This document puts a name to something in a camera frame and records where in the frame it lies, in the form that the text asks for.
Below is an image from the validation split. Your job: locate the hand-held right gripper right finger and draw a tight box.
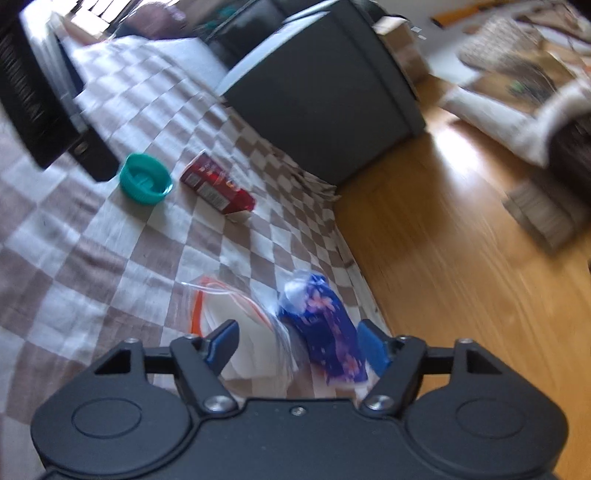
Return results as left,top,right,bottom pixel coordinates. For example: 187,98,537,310
358,319,504,413

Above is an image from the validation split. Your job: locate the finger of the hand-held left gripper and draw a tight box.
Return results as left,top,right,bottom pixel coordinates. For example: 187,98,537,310
55,39,120,182

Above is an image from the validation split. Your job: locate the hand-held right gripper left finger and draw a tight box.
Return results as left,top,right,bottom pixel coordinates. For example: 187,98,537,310
95,319,240,413

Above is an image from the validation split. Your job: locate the clear zip bag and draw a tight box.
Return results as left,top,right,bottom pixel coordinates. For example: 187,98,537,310
182,274,302,382

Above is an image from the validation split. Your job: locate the blue floral packet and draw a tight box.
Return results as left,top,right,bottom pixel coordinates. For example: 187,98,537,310
276,272,369,387

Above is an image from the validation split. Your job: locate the teal plastic lid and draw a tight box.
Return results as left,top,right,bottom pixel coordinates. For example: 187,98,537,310
119,153,174,206

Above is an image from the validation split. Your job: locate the brown white checkered blanket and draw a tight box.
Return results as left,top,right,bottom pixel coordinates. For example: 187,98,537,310
0,34,372,480

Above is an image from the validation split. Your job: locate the red carton box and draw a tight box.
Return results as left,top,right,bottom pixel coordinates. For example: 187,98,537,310
179,150,256,218

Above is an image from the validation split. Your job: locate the black drawer tower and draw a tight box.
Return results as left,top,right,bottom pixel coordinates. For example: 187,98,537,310
203,0,296,70

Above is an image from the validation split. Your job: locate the dark grey storage box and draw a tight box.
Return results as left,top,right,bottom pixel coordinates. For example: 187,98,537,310
217,0,427,186

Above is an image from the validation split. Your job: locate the embroidered cushion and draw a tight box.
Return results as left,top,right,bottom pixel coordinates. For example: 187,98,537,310
438,9,591,168

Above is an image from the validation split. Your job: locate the brown cardboard box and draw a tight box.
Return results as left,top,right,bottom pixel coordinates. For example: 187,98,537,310
372,16,433,85

